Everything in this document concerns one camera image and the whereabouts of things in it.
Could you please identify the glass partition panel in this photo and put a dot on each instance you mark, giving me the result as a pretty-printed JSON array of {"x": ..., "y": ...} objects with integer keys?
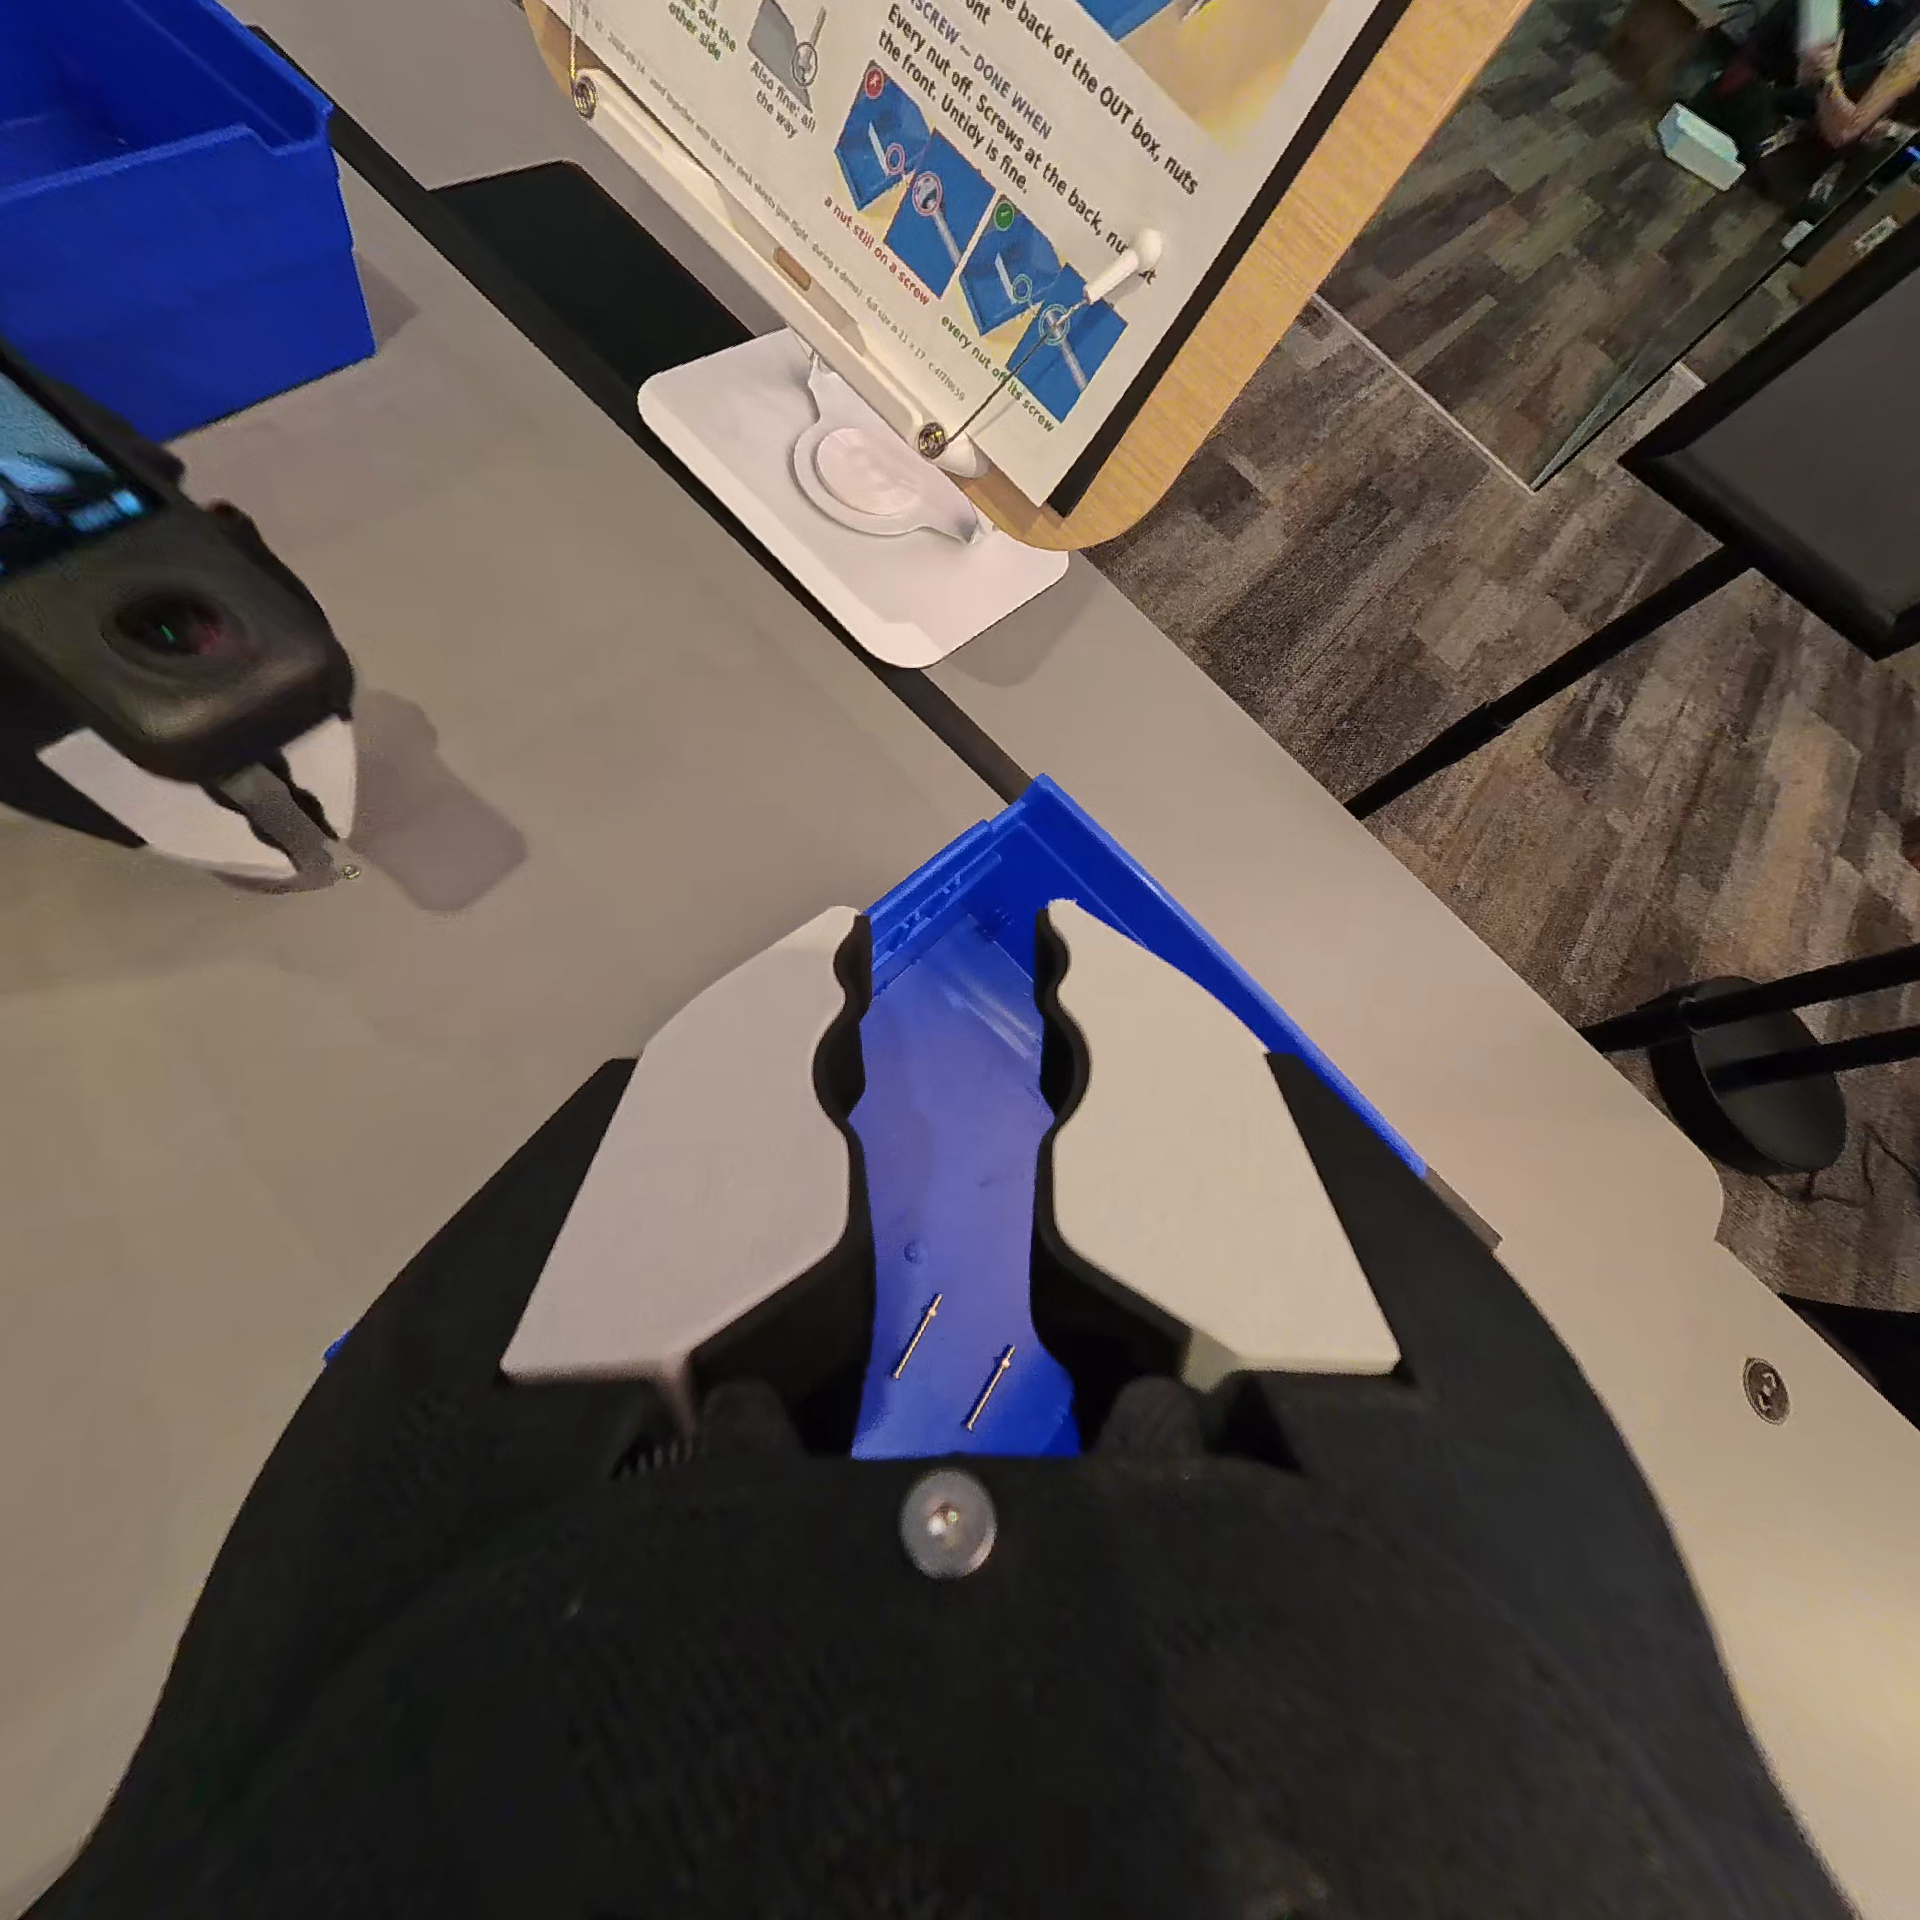
[{"x": 1576, "y": 225}]

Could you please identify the white document stand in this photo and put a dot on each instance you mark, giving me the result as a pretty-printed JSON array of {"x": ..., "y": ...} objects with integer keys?
[{"x": 751, "y": 434}]

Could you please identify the round table grommet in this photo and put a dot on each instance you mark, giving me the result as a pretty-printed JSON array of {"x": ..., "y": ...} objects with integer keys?
[{"x": 1764, "y": 1389}]

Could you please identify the black round stand base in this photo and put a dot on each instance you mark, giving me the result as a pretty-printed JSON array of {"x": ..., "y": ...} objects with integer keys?
[{"x": 1756, "y": 1080}]

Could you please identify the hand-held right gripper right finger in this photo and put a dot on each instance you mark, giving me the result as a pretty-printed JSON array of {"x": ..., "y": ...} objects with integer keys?
[{"x": 1223, "y": 1200}]

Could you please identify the blue divided plastic bin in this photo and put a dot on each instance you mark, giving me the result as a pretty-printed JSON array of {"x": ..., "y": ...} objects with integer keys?
[{"x": 182, "y": 271}]

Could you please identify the black easel stand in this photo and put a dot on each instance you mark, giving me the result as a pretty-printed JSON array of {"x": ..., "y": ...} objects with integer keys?
[{"x": 1799, "y": 450}]

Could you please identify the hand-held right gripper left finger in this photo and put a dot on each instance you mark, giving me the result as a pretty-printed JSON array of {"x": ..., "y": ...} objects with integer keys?
[{"x": 681, "y": 1200}]

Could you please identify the instruction board on stand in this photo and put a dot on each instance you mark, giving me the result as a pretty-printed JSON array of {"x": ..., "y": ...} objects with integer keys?
[{"x": 1290, "y": 240}]

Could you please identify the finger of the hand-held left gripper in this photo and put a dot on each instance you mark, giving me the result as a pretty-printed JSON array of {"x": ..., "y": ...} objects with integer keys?
[
  {"x": 339, "y": 772},
  {"x": 182, "y": 819}
]

